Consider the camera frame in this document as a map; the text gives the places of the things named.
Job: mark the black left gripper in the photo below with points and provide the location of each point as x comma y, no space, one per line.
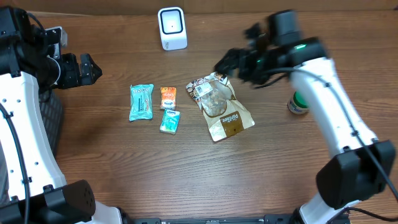
75,78

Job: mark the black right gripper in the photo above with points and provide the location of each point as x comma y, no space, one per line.
239,61

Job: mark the teal long snack packet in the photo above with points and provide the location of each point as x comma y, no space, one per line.
141,102

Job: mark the brown white snack pouch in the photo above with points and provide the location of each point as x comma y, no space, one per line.
216,99

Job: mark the orange Kleenex tissue pack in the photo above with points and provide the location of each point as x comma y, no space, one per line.
168,98

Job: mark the green lid jar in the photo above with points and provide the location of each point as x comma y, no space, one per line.
297,104

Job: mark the teal tissue pack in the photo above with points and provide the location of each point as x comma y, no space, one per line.
170,121

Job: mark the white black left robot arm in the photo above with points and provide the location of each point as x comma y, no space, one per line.
32,64

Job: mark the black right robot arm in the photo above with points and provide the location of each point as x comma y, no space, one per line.
360,164

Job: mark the white barcode scanner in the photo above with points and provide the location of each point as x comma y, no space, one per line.
172,28

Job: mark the grey plastic mesh basket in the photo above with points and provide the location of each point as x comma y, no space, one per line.
52,112

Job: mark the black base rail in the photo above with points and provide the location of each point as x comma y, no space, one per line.
217,221

